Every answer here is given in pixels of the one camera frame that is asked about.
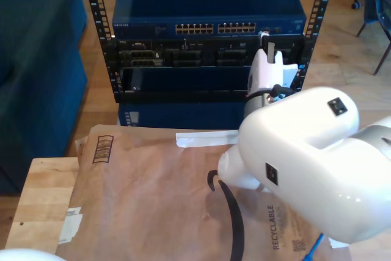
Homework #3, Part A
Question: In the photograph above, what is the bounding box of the blue network cable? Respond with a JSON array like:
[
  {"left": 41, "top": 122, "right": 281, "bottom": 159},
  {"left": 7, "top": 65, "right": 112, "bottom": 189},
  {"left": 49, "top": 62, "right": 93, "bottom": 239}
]
[{"left": 304, "top": 232, "right": 325, "bottom": 261}]

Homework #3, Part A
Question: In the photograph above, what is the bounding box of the black rack server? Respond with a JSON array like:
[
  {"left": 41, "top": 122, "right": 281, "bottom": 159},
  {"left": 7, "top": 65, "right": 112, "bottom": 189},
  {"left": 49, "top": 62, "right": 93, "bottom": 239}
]
[{"left": 115, "top": 38, "right": 302, "bottom": 68}]

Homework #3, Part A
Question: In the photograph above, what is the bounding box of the blue equipment chassis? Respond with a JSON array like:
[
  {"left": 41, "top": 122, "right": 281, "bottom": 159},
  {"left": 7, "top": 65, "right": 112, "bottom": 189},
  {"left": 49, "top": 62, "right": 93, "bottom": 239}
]
[{"left": 117, "top": 101, "right": 247, "bottom": 130}]

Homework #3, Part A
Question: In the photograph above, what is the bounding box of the dark chair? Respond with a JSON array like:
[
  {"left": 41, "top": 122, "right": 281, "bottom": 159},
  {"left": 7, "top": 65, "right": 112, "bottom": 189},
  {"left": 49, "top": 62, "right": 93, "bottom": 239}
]
[{"left": 356, "top": 0, "right": 391, "bottom": 76}]

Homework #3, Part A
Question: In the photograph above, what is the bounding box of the brown paper mailer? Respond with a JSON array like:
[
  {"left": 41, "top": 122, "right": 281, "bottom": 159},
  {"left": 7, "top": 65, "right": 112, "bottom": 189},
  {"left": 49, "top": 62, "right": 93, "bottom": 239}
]
[{"left": 54, "top": 124, "right": 354, "bottom": 261}]

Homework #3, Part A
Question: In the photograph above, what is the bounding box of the blue sofa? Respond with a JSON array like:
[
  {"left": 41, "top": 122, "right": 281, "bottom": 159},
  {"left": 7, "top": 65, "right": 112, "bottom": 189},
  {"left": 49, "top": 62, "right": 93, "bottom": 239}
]
[{"left": 0, "top": 0, "right": 89, "bottom": 196}]

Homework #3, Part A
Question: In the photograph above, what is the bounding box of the black rack frame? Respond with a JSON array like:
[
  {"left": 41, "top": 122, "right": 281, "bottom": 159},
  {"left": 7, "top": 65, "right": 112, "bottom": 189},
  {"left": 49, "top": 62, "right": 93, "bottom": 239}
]
[{"left": 79, "top": 0, "right": 337, "bottom": 105}]

